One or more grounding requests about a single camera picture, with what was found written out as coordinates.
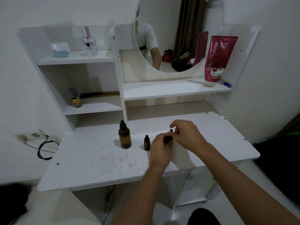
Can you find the person's right hand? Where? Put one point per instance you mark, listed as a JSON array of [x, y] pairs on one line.
[[191, 137]]

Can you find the person's left hand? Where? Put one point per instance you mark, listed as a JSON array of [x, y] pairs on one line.
[[159, 154]]

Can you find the small amber glass bottle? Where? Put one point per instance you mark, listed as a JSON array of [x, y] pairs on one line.
[[167, 139], [147, 146]]

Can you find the large amber glass bottle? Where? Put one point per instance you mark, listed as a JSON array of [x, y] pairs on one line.
[[125, 140]]

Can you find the large black dropper cap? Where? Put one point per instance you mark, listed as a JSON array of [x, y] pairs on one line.
[[123, 125]]

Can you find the person's right forearm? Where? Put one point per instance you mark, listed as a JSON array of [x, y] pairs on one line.
[[246, 185]]

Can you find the person's left forearm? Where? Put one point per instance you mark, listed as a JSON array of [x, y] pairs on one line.
[[140, 199]]

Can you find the person's right leg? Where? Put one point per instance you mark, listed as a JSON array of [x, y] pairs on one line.
[[202, 217]]

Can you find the blue pen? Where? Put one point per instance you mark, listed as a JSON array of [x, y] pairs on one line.
[[227, 84]]

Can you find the white vanity desk with shelves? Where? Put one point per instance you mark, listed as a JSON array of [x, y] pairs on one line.
[[93, 156]]

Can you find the brown comb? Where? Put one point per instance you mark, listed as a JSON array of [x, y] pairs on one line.
[[98, 94]]

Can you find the pink cosmetic tube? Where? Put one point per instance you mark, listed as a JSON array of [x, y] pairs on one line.
[[220, 56]]

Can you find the large black fabric item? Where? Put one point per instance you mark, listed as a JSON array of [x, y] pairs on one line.
[[281, 161]]

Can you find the small yellow-label spray can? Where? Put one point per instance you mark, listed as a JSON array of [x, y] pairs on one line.
[[76, 101]]

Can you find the green cloth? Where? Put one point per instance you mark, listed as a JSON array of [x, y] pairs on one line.
[[294, 133]]

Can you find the white mattress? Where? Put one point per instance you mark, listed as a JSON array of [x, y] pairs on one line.
[[58, 208]]

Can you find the clear perfume bottle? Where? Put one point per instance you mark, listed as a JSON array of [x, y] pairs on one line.
[[90, 45]]

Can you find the white teal cream jar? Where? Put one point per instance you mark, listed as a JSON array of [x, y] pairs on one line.
[[60, 50]]

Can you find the black cloth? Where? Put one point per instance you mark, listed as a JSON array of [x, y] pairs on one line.
[[11, 203]]

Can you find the round wall mirror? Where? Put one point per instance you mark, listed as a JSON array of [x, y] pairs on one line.
[[168, 21]]

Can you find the white wall socket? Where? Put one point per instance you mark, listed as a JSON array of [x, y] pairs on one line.
[[41, 133]]

